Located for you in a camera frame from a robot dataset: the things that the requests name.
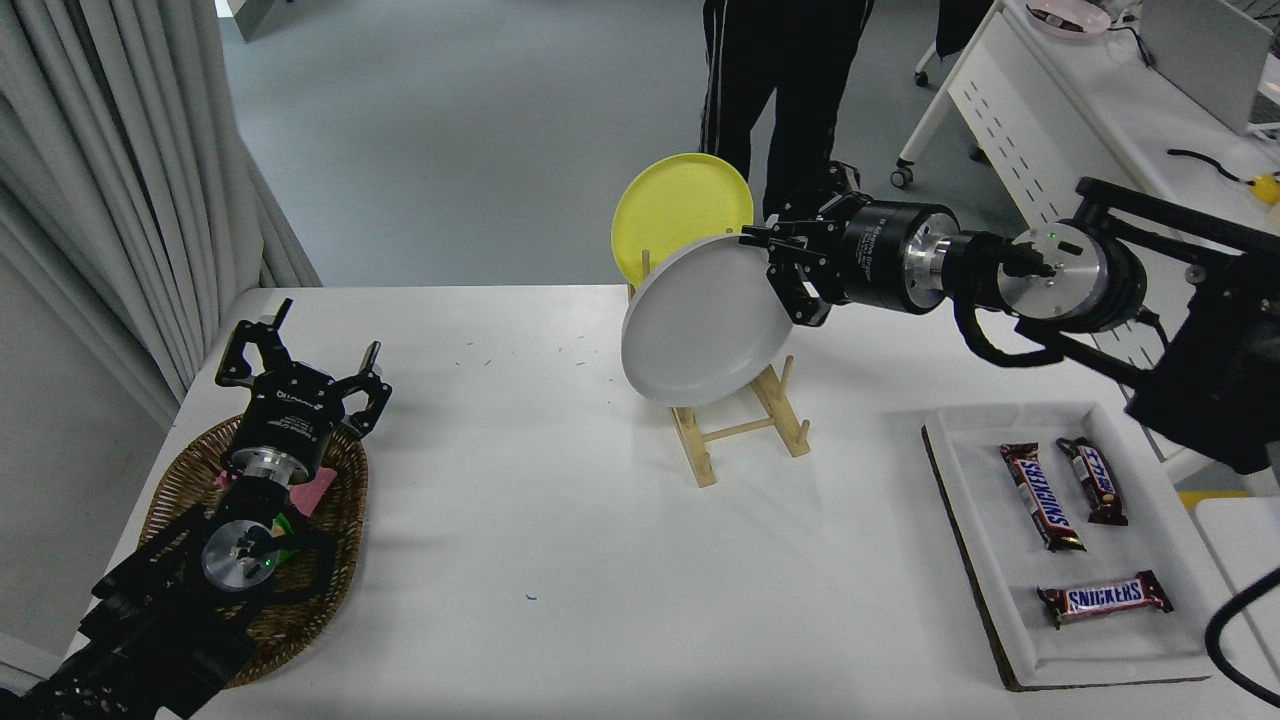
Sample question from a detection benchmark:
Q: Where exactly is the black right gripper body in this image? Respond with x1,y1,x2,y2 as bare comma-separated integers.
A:
835,198,926,313

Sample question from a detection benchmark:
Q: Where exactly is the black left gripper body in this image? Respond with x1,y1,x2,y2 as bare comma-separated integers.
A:
233,365,351,469

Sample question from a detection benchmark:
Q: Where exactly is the grey round plate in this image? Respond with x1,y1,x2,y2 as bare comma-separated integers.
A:
620,232,798,408

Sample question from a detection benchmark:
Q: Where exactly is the yellow round plate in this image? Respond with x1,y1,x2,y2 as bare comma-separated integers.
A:
611,152,755,291

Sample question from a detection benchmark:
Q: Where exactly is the wooden plate rack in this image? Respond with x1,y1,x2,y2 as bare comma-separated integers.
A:
627,250,812,489

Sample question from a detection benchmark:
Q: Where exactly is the pink packet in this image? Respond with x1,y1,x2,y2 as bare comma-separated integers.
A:
213,465,339,518

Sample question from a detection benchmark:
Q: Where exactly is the brown wicker basket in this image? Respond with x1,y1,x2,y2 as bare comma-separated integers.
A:
138,412,370,689

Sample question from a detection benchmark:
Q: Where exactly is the person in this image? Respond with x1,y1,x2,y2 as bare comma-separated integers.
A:
697,0,877,223

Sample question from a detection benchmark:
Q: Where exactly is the white perforated desk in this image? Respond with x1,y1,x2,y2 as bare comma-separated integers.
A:
890,0,1280,486

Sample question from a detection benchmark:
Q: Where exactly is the grey curtain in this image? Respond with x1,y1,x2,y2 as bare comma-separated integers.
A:
0,0,321,431

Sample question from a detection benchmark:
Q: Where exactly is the long Snickers bar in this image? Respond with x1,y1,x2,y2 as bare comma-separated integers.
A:
1000,442,1087,554

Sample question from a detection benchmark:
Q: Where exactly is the pink bowl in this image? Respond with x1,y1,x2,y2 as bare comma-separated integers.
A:
1027,0,1114,41

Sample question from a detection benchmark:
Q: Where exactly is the short dark snack bar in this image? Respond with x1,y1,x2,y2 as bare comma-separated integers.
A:
1055,436,1129,528

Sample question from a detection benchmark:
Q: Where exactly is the white foam tray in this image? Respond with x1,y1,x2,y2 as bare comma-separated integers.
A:
921,401,1238,692

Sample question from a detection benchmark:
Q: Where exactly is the brown Snickers bar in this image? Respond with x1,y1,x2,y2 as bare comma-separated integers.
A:
1035,570,1175,631

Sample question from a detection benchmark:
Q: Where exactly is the white side table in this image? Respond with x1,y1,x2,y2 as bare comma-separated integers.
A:
1193,497,1280,621

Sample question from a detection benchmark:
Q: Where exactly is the thin black cable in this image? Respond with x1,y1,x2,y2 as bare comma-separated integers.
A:
1105,20,1158,69

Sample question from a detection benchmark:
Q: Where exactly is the black cable with plug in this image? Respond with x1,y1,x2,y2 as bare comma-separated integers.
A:
1166,147,1256,186

